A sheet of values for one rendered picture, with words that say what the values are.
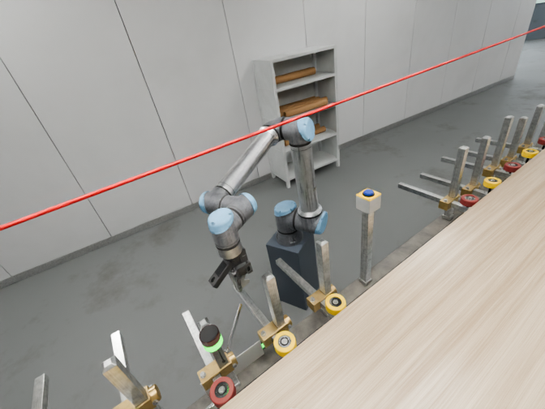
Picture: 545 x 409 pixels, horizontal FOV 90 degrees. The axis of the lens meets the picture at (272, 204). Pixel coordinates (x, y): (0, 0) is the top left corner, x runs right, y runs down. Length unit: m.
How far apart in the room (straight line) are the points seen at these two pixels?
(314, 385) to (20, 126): 3.13
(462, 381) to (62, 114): 3.35
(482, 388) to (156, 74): 3.26
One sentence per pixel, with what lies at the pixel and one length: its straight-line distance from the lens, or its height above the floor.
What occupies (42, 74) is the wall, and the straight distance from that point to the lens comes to 3.30.
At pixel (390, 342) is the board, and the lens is 1.09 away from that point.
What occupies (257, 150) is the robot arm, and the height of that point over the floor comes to 1.37.
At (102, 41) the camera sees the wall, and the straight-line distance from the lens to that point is 3.27.
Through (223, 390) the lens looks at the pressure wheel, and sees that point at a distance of 1.06.
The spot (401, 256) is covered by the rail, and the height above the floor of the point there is 0.70.
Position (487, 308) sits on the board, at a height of 0.90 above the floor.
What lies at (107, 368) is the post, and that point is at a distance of 0.93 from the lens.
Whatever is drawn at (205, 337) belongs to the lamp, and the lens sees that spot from 0.92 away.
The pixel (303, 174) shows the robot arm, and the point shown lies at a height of 1.16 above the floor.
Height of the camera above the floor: 1.84
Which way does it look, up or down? 33 degrees down
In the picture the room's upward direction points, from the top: 11 degrees counter-clockwise
